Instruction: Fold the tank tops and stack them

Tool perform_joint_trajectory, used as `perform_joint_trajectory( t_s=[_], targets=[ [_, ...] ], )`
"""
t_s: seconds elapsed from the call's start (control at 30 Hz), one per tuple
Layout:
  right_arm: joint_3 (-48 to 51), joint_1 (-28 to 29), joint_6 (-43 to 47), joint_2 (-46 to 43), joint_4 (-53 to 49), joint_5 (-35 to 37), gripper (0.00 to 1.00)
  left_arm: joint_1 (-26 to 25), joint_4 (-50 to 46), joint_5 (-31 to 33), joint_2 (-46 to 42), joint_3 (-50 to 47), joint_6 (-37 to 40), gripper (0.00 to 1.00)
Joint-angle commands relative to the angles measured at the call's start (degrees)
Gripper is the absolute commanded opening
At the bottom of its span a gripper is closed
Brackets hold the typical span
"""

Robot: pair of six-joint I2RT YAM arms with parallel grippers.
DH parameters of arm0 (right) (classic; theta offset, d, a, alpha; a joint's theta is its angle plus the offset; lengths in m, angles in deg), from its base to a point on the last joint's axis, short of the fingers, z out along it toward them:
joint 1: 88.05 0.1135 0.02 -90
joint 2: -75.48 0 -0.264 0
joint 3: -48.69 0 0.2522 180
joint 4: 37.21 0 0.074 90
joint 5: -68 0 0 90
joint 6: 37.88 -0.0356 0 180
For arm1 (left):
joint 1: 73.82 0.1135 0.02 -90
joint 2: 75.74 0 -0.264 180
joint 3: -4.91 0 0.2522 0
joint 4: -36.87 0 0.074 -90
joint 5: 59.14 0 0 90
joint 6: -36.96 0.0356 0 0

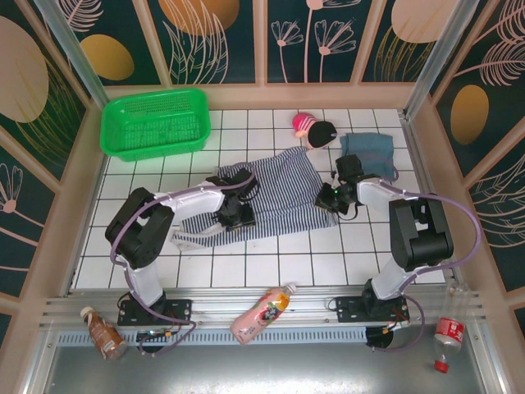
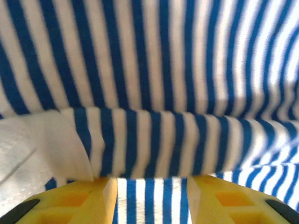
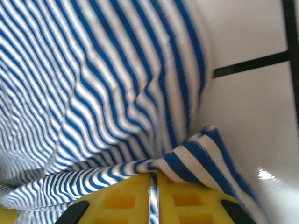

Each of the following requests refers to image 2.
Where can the blue white striped tank top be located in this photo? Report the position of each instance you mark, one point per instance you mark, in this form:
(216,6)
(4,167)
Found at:
(149,70)

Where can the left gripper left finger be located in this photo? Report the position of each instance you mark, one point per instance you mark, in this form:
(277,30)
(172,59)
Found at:
(70,205)

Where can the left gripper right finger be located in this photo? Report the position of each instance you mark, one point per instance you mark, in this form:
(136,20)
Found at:
(233,205)

